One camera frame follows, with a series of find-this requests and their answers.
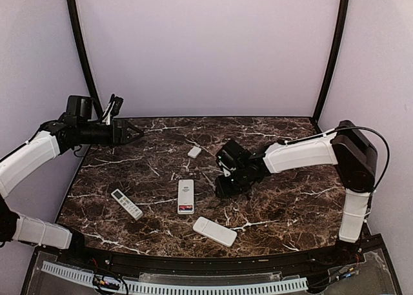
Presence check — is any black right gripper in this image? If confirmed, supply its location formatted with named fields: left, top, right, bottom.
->
left=215, top=167, right=251, bottom=198

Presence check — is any white TCL remote control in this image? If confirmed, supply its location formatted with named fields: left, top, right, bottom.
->
left=177, top=179, right=195, bottom=215

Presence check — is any white battery cover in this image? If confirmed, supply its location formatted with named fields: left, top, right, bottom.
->
left=187, top=147, right=202, bottom=158

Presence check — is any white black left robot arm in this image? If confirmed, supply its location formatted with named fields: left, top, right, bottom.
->
left=1, top=95, right=144, bottom=267

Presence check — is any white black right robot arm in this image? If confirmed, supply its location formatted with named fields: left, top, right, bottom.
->
left=215, top=120, right=390, bottom=265

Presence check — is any white remote face down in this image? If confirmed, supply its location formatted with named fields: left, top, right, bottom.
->
left=192, top=217, right=237, bottom=247

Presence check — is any small white buttoned remote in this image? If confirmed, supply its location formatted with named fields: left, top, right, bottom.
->
left=111, top=189, right=143, bottom=220

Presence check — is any black left corner post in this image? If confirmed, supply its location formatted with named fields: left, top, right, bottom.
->
left=66, top=0, right=103, bottom=116

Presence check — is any black corner post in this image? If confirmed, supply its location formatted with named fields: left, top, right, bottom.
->
left=311, top=0, right=350, bottom=127
left=66, top=0, right=103, bottom=116

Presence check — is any black front rail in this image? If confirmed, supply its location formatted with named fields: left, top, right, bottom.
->
left=83, top=246, right=335, bottom=276

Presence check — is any white slotted cable duct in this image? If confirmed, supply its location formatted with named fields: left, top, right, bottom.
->
left=41, top=261, right=308, bottom=294

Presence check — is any black right corner post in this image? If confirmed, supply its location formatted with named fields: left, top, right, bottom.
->
left=311, top=0, right=350, bottom=127

